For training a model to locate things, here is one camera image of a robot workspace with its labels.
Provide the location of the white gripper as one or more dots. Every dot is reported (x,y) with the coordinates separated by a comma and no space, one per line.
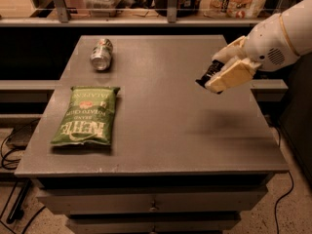
(267,46)

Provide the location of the black rxbar chocolate wrapper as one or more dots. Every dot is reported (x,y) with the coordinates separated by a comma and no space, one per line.
(213,69)

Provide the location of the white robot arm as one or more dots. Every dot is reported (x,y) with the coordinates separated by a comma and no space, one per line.
(272,44)

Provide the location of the silver green 7up can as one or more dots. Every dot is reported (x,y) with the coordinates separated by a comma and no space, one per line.
(101,55)

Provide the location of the clear plastic container on shelf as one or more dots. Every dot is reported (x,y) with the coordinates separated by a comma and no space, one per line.
(102,8)

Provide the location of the green kettle chips bag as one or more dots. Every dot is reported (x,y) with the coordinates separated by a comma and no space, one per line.
(89,117)

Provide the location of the metal drawer knob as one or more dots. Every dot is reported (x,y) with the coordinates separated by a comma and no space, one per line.
(153,208)

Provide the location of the grey lower drawer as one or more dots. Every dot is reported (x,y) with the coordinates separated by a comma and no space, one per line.
(152,223)

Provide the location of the grey drawer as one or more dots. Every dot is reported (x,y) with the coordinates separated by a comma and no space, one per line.
(152,223)
(104,201)

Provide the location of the grey metal railing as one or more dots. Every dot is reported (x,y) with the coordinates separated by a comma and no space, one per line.
(15,13)

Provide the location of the grey top drawer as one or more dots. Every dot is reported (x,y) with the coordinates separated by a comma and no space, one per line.
(104,201)

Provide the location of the dark power adapter box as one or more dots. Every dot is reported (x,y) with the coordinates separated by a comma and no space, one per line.
(20,138)

